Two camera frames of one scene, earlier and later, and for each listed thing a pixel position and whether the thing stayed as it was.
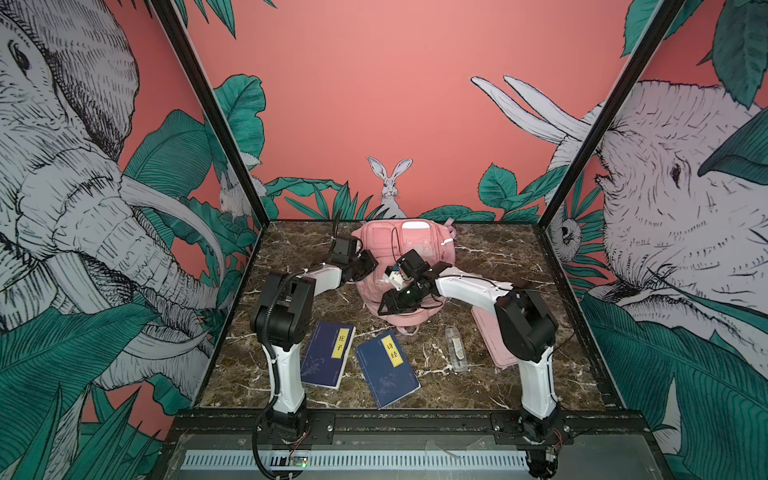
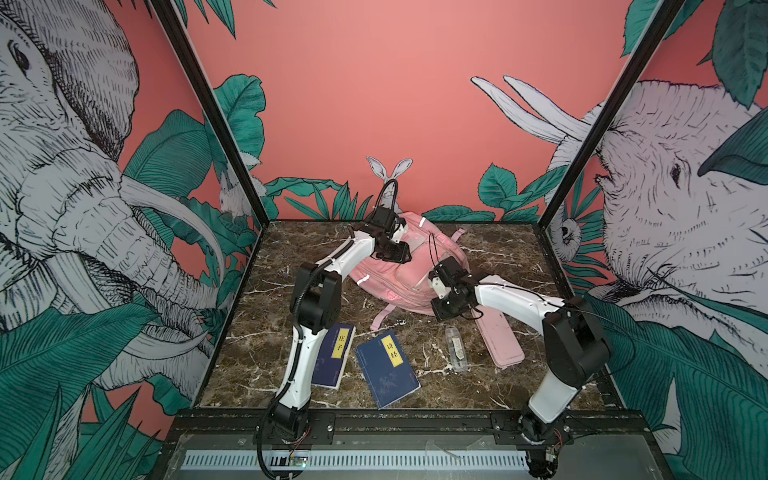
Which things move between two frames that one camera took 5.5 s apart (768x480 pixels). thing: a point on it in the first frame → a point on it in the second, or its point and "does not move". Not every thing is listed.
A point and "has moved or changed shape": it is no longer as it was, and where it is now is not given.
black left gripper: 369,264 → 400,256
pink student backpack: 389,240 has moved or changed shape
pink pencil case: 493,338 does not move
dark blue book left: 326,355 does not move
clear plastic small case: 457,351 does not move
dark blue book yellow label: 387,369 does not move
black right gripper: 395,302 → 439,311
